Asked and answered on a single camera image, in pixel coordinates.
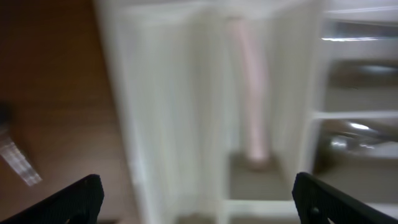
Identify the steel tablespoon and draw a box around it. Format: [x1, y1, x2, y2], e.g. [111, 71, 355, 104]
[322, 119, 397, 159]

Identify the white plastic cutlery tray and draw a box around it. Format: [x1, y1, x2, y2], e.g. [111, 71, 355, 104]
[95, 1, 397, 223]

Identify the small steel teaspoon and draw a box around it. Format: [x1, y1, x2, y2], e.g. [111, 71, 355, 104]
[1, 124, 42, 186]

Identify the pink plastic knife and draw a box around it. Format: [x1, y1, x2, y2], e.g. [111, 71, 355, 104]
[230, 18, 270, 169]

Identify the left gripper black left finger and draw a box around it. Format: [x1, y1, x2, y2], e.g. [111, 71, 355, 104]
[1, 174, 104, 224]

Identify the steel fork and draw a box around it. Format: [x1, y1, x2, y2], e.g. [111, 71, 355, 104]
[321, 37, 397, 42]

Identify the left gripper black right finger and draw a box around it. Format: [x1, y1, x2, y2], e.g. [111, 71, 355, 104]
[292, 172, 397, 224]

